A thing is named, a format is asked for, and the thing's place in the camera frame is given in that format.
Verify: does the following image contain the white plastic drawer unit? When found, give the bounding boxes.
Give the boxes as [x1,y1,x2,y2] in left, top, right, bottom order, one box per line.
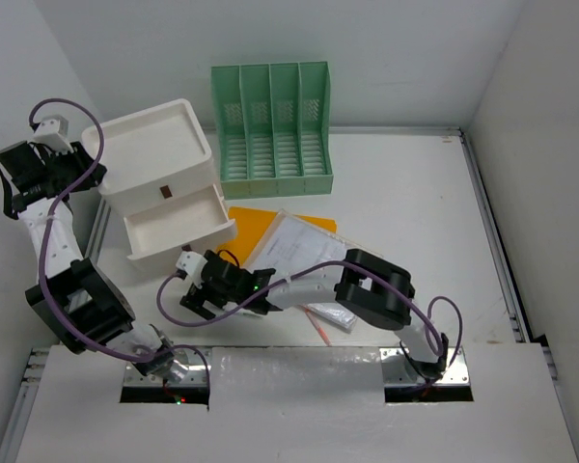
[81,98,237,266]

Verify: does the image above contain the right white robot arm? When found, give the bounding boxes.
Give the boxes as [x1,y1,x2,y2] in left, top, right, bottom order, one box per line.
[177,249,449,382]

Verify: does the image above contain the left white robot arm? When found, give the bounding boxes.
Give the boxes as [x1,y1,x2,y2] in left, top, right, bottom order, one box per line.
[0,142,175,379]

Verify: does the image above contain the orange paper folder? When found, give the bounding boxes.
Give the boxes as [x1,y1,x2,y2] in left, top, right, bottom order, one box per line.
[215,206,348,272]

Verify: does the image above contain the clear mesh document pouch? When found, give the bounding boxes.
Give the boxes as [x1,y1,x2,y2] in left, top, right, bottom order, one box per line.
[246,211,358,332]

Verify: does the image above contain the orange-tipped clear pen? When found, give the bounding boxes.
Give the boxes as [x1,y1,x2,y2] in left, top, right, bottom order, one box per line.
[304,308,331,346]

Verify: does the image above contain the white front shelf board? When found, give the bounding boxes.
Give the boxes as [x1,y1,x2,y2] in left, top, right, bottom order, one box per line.
[17,343,576,462]

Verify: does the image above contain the green four-slot file organizer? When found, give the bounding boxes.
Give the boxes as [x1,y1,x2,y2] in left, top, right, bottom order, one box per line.
[210,61,334,200]

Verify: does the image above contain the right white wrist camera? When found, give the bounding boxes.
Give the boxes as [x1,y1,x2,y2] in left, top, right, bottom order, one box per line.
[176,251,207,285]

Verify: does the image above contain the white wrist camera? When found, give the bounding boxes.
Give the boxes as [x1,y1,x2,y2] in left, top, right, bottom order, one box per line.
[32,115,73,153]
[176,251,207,285]

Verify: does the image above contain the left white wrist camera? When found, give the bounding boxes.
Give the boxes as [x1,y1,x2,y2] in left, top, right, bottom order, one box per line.
[32,115,73,153]

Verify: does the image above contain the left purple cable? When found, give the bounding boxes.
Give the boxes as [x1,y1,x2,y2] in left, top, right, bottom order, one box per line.
[28,98,211,387]

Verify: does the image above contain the purple cable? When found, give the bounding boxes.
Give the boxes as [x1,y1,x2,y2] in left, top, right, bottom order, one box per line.
[28,98,211,387]
[156,259,464,390]

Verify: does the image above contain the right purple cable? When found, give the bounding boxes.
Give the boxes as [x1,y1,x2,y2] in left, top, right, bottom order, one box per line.
[156,259,464,390]

